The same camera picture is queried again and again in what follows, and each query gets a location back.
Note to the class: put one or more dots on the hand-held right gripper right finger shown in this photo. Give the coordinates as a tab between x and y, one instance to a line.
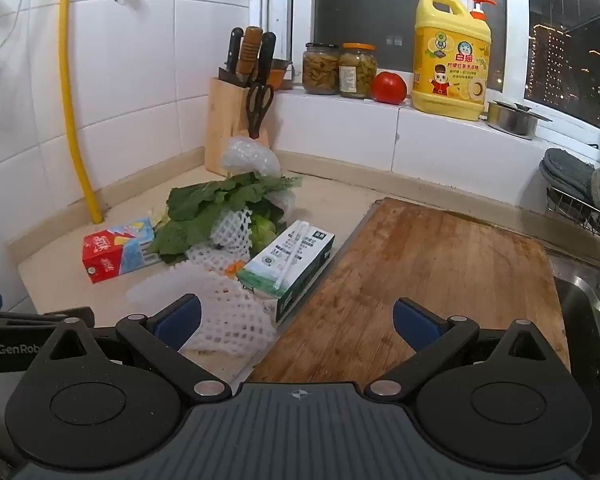
414	321

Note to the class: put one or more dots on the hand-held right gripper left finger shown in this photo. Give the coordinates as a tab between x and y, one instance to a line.
178	319

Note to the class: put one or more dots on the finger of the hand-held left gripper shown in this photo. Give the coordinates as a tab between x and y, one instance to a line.
25	320

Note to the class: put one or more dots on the green veined leaf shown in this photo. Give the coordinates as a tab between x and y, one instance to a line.
190	237

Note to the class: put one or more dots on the red blue iced tea carton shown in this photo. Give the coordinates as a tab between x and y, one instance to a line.
110	252

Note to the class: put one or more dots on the large jagged green leaf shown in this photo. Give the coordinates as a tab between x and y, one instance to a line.
220	195

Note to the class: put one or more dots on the clear plastic bag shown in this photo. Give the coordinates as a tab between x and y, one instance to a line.
250	157

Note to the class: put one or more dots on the white foam fruit net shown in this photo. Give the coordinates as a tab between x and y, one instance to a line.
225	232
230	320

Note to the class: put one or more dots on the wooden cutting board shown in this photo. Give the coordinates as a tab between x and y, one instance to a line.
405	270

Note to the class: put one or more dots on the orange peel piece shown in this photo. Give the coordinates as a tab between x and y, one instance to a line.
236	269

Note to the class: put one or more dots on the green white milk carton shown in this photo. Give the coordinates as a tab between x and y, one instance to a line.
285	270

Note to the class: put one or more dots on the small cabbage heart piece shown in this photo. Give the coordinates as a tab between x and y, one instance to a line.
264	232

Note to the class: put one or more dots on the white wrapped straw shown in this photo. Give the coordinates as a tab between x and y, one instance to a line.
292	255

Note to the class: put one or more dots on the steel sink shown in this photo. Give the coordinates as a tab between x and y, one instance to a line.
585	320

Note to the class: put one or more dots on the wooden knife block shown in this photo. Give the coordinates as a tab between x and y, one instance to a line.
225	120

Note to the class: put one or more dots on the dark grey fabric pad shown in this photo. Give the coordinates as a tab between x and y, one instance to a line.
567	172

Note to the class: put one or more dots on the yellow pipe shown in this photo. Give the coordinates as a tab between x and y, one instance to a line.
72	110

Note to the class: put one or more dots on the small steel pot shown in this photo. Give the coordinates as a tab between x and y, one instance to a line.
510	120

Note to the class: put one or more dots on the black kitchen scissors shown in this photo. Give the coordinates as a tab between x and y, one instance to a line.
260	100

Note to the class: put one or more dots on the red tomato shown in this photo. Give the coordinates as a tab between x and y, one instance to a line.
389	88

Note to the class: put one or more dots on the orange bowl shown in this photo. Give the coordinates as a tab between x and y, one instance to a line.
278	77

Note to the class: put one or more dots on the yellow detergent pump bottle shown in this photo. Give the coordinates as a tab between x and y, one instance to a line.
450	60

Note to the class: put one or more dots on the window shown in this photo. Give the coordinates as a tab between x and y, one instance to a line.
380	0

